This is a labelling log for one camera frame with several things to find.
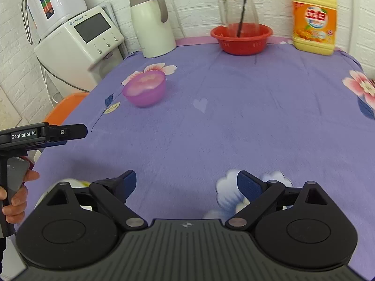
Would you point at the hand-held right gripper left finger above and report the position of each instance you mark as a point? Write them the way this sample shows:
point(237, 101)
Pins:
point(129, 184)

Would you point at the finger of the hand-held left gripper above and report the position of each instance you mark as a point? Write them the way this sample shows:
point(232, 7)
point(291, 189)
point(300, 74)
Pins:
point(70, 131)

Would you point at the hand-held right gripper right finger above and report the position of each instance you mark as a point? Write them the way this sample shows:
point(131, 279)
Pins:
point(249, 186)

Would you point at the yellow plastic plate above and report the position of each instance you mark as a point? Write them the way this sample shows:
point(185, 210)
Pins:
point(84, 184)

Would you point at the purple plastic bowl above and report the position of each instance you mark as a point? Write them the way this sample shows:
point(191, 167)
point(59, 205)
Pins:
point(143, 90)

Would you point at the person's left hand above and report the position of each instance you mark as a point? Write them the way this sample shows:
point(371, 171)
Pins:
point(19, 199)

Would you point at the orange plastic basin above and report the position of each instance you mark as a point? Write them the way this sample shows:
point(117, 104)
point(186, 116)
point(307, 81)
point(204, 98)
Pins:
point(66, 108)

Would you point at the purple floral tablecloth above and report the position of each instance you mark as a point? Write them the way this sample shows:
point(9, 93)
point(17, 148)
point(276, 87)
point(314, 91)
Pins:
point(234, 123)

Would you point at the white water dispenser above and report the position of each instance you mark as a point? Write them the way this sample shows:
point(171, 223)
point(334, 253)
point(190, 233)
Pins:
point(76, 49)

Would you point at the white water purifier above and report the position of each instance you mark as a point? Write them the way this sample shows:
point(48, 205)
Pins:
point(61, 3)

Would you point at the white thermos jug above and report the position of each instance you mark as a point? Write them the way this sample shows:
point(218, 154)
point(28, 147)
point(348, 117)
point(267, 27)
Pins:
point(151, 26)

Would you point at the red plastic basket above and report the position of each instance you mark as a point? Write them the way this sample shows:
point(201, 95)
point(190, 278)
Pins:
point(241, 42)

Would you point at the black stirring stick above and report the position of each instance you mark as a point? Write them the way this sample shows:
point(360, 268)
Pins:
point(243, 5)

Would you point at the yellow detergent bottle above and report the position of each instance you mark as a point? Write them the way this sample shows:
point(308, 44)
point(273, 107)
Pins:
point(313, 17)

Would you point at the glass jug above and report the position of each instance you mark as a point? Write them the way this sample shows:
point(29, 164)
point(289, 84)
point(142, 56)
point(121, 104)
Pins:
point(238, 5)

